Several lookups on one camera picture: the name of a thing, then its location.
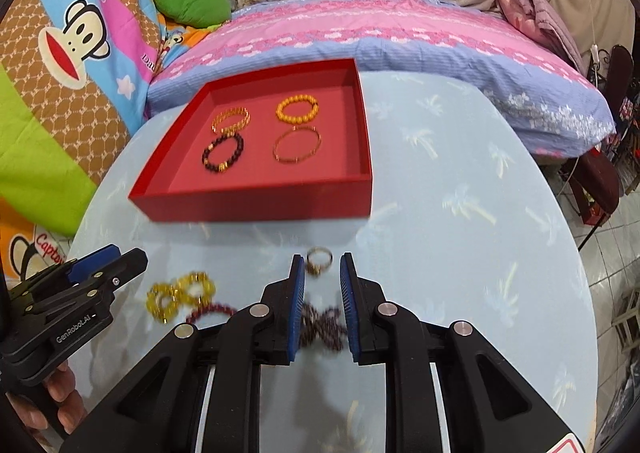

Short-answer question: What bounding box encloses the thin gold bangle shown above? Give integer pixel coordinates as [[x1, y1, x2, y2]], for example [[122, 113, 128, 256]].
[[272, 126, 322, 165]]

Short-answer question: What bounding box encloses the pink and blue pillow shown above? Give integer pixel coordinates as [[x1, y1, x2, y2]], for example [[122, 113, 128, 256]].
[[146, 0, 616, 158]]

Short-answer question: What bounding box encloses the red jewelry box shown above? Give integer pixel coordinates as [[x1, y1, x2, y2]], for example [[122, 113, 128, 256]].
[[129, 58, 373, 222]]

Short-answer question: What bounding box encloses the purple garnet bead strand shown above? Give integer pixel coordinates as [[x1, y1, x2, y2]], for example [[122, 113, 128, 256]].
[[299, 303, 347, 352]]

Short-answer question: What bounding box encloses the monkey cartoon blanket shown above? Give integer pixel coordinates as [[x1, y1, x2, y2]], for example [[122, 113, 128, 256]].
[[1, 0, 202, 284]]

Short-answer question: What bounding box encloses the green plush cushion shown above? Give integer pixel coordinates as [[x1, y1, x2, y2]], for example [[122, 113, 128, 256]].
[[154, 0, 231, 28]]

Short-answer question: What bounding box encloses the dark brown bead bracelet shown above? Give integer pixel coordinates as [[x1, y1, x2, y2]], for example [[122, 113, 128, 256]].
[[200, 131, 246, 174]]

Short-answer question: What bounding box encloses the yellow stone bead bracelet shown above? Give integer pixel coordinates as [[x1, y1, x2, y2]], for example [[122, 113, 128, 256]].
[[145, 271, 217, 325]]

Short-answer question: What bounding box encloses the dark red bead bracelet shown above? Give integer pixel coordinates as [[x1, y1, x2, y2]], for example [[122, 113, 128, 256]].
[[184, 301, 238, 327]]

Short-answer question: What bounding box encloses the folded pink cloth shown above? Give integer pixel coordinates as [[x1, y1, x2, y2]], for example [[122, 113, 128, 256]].
[[497, 0, 587, 76]]

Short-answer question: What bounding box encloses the gold twisted bangle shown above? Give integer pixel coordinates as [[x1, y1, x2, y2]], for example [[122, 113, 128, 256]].
[[210, 107, 250, 134]]

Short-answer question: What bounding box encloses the gold ring with dark stone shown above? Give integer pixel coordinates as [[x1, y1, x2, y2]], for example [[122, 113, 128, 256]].
[[305, 246, 335, 277]]

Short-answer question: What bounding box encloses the orange bead bracelet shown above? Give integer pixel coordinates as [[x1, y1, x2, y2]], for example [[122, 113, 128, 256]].
[[274, 93, 320, 126]]

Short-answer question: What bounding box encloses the dark red chair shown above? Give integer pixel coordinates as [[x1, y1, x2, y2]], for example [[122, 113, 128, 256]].
[[568, 44, 634, 251]]

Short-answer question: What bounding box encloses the left hand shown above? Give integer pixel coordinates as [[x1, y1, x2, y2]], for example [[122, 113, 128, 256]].
[[8, 361, 88, 433]]

